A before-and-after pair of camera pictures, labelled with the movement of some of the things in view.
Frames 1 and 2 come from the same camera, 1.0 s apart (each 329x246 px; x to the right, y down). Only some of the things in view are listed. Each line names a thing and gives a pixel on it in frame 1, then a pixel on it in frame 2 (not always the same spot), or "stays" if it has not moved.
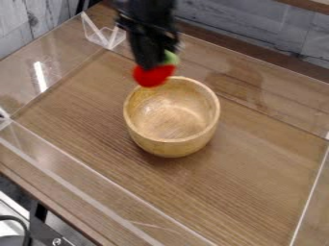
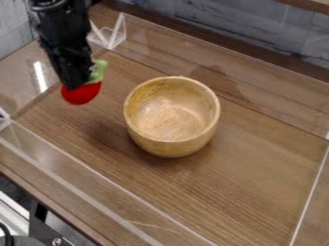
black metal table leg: x=37 y=212 stays
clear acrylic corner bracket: x=105 y=36 stays
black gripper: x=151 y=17 → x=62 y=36
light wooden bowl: x=171 y=118 stays
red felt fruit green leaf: x=155 y=76 → x=84 y=92
